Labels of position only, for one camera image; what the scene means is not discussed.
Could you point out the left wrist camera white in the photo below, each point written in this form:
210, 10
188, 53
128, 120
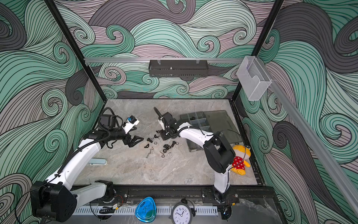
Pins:
130, 123

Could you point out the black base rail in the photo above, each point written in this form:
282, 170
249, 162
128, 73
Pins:
201, 193

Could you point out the yellow red plush toy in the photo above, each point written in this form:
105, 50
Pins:
241, 159

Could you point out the black wall shelf tray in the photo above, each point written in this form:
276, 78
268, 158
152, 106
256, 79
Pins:
178, 68

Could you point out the clear acrylic wall holder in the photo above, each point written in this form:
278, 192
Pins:
254, 77

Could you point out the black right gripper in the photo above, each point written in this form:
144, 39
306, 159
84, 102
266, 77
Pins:
164, 136

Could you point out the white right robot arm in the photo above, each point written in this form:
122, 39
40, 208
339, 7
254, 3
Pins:
219, 153

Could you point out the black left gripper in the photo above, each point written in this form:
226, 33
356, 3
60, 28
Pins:
127, 141

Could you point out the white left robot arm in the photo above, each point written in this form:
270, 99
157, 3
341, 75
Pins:
54, 198

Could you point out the small analog alarm clock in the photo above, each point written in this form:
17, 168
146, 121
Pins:
183, 212

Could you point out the pale green small object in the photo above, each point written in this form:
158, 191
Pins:
97, 162

